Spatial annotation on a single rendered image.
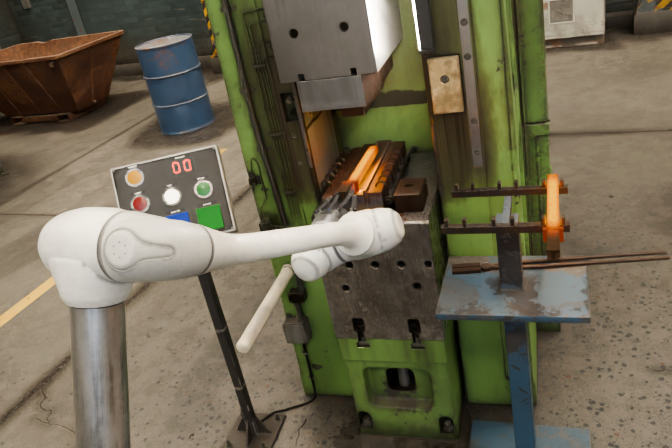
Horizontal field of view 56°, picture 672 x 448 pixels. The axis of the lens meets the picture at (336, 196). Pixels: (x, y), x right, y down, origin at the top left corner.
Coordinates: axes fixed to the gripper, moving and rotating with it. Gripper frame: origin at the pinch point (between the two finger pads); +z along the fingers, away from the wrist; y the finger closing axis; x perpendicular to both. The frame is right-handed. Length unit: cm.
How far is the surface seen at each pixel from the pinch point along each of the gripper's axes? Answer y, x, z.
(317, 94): -6.5, 27.7, 9.8
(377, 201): 5.8, -8.4, 9.3
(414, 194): 17.7, -6.7, 9.5
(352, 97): 3.9, 25.7, 9.8
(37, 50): -590, -37, 554
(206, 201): -45.2, 1.2, -3.7
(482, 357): 31, -81, 22
